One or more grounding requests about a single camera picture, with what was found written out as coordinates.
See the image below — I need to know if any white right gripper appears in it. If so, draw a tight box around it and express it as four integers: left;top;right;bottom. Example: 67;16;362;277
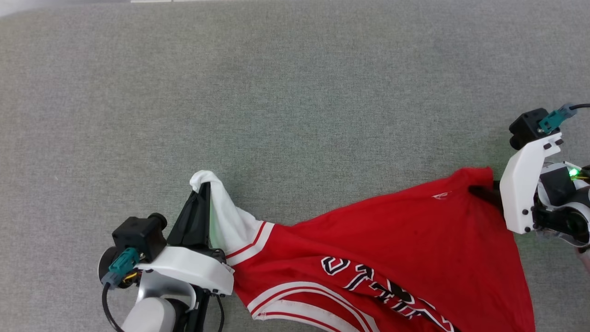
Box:
467;132;564;235

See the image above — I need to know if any teal left camera connector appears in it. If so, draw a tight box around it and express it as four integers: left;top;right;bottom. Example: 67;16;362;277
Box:
101;247;140;287

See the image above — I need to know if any teal camera connector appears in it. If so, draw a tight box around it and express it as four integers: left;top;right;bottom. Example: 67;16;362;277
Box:
538;103;578;135
101;247;140;287

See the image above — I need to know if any red and white basketball jersey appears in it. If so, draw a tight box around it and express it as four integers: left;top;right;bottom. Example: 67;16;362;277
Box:
190;167;537;332

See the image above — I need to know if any teal right camera connector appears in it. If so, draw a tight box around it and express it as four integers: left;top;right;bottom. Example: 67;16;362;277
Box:
538;103;578;135

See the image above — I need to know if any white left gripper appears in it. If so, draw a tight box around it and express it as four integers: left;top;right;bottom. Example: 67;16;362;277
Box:
135;182;235;296

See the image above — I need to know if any grey fabric sofa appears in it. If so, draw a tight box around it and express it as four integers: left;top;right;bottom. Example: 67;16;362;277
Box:
0;0;590;332

